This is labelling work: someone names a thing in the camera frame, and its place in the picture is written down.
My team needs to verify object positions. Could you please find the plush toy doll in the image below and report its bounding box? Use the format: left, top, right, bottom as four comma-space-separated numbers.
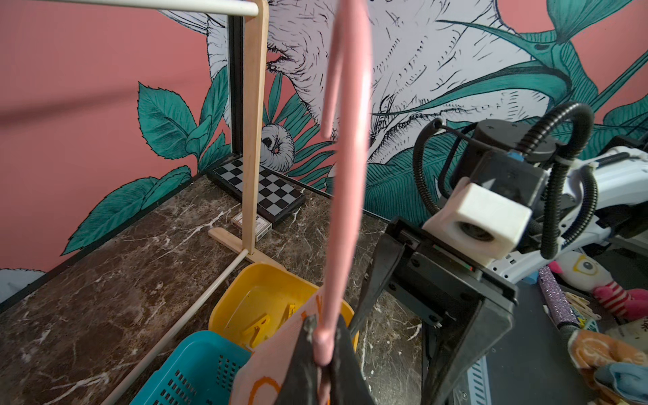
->
548, 251, 647, 322

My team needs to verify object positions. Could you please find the teal plastic basket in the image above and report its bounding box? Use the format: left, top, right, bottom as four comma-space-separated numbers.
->
132, 331, 251, 405

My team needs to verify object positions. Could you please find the white slotted cable duct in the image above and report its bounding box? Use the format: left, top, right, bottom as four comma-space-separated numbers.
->
447, 356, 492, 405

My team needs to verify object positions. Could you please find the purple glitter tube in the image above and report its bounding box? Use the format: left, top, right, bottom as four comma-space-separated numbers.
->
538, 266, 580, 329

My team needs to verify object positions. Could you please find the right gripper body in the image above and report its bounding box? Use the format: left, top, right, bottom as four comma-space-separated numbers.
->
386, 218, 518, 329

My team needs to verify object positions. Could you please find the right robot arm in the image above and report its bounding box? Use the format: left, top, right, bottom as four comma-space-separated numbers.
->
349, 102, 647, 404

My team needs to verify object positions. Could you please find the cream orange towel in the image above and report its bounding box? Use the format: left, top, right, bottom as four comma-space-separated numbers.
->
229, 289, 342, 404

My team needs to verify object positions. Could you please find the wooden clothes rack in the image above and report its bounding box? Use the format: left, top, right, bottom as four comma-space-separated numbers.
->
39, 0, 287, 405

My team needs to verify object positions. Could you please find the small white red box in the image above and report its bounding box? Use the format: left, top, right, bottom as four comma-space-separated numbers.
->
231, 211, 273, 243

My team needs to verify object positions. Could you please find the checkerboard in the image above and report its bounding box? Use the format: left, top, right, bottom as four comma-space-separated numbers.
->
206, 158, 305, 225

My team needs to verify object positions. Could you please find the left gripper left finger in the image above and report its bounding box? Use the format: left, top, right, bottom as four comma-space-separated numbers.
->
274, 315, 318, 405

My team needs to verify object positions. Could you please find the yellow plastic tray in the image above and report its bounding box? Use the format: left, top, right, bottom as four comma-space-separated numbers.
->
208, 262, 360, 353

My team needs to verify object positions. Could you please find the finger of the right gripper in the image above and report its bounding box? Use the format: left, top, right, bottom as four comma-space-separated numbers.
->
349, 234, 405, 336
421, 299, 514, 404

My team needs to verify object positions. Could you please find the folded cloth pile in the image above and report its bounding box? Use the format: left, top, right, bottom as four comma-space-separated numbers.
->
561, 327, 647, 404

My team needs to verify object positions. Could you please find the yellow clothespin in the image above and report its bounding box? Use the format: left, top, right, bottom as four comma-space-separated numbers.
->
280, 303, 297, 326
241, 314, 272, 349

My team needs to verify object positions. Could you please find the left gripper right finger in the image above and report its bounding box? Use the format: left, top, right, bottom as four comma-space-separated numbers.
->
327, 316, 375, 405

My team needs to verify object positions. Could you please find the pink hanger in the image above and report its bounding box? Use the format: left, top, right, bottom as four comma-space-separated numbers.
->
312, 0, 373, 405

